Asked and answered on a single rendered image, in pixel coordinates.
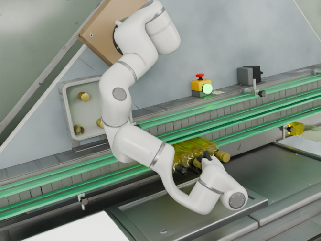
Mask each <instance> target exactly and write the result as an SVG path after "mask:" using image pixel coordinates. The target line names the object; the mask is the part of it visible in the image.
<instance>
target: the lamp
mask: <svg viewBox="0 0 321 241"><path fill-rule="evenodd" d="M211 91H212V86H211V85H210V84H207V83H205V84H203V86H202V92H203V93H207V94H209V93H211Z"/></svg>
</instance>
